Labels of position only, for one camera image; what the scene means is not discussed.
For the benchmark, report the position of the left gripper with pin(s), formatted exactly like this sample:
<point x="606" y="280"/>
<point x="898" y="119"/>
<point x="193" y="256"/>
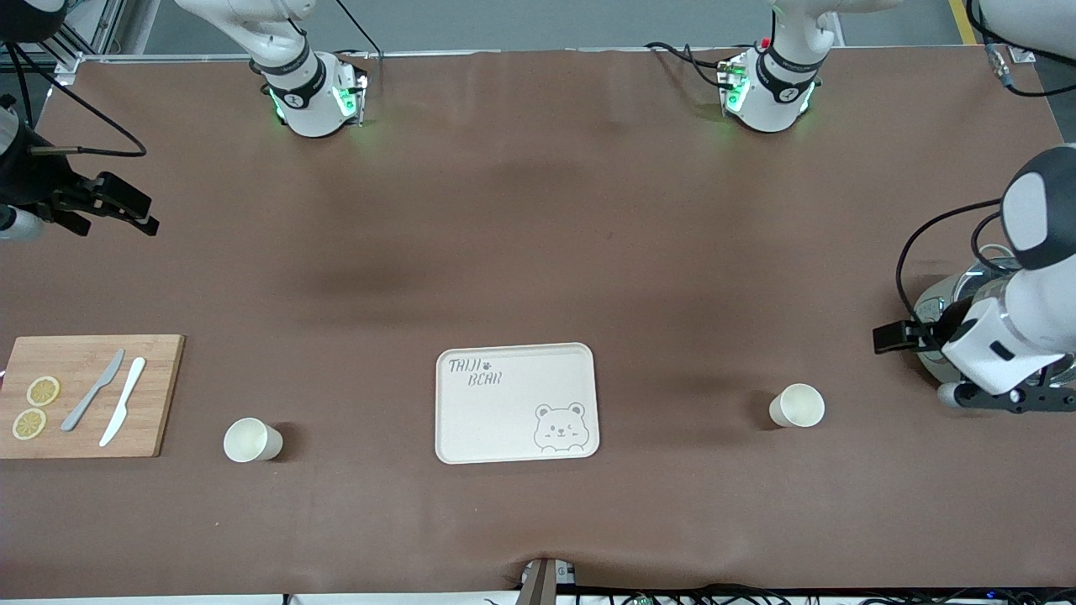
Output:
<point x="948" y="323"/>

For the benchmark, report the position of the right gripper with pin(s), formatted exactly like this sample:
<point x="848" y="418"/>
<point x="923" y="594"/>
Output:
<point x="34" y="183"/>

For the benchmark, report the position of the white IKEA cup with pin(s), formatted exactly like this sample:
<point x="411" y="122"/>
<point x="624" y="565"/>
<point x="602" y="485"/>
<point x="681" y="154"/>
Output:
<point x="799" y="406"/>
<point x="248" y="439"/>

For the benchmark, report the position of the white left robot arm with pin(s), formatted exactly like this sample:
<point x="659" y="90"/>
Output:
<point x="1038" y="210"/>

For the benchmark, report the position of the grey-green electric pot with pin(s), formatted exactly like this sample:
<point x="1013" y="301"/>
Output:
<point x="929" y="307"/>

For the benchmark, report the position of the glass pot lid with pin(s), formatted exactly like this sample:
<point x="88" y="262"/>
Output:
<point x="979" y="286"/>

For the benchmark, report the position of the grey plastic knife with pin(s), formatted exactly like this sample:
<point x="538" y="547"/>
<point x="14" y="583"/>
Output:
<point x="92" y="391"/>

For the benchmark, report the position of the white plastic knife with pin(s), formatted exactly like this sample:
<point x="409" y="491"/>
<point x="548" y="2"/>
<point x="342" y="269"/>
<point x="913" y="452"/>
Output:
<point x="124" y="399"/>

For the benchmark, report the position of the lemon slice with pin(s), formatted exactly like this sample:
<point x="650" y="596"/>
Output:
<point x="43" y="391"/>
<point x="29" y="424"/>

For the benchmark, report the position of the bamboo cutting board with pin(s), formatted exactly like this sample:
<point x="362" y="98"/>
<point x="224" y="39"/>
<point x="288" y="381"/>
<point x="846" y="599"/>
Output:
<point x="80" y="437"/>

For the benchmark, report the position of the brown table cover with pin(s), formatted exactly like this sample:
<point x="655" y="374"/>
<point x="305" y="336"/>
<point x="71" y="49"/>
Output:
<point x="538" y="210"/>

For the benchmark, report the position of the beige bear print tray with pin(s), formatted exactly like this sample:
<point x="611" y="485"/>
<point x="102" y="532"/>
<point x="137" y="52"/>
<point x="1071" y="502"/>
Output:
<point x="504" y="420"/>

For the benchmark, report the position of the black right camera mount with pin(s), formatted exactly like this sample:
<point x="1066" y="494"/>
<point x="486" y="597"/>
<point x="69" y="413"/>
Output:
<point x="71" y="223"/>

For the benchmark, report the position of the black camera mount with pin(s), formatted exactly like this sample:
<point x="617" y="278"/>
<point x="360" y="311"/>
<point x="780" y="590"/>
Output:
<point x="71" y="223"/>
<point x="1030" y="397"/>

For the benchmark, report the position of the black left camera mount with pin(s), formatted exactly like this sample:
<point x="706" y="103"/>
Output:
<point x="1030" y="397"/>

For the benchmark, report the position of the aluminium frame corner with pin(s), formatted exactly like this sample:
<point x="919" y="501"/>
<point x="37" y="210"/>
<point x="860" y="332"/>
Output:
<point x="1021" y="55"/>
<point x="69" y="71"/>

